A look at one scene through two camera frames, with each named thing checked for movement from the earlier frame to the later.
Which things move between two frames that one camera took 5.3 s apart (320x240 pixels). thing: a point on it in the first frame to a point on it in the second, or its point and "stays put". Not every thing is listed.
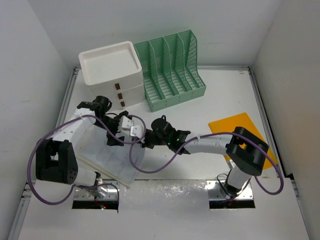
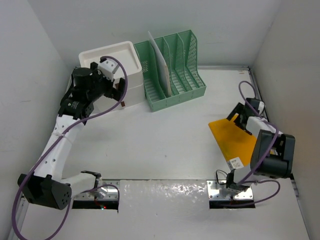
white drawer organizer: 114,71 stays put
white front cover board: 167,210 stays put
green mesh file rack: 170,73 stays put
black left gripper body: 112,124 to 103,86
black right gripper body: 151,139 to 239,110
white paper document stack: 112,161 to 164,69
